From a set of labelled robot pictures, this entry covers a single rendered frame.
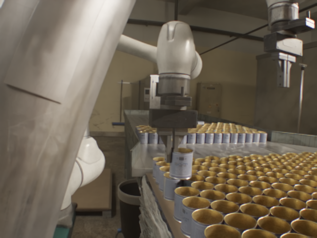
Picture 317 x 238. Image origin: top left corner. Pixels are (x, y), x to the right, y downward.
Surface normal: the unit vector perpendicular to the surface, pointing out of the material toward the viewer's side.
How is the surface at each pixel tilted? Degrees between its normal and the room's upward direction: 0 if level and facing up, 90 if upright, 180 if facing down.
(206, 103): 90
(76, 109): 102
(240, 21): 90
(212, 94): 90
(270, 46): 90
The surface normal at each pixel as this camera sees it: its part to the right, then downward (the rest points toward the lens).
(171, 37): -0.32, -0.09
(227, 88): 0.19, 0.11
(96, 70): 0.92, 0.30
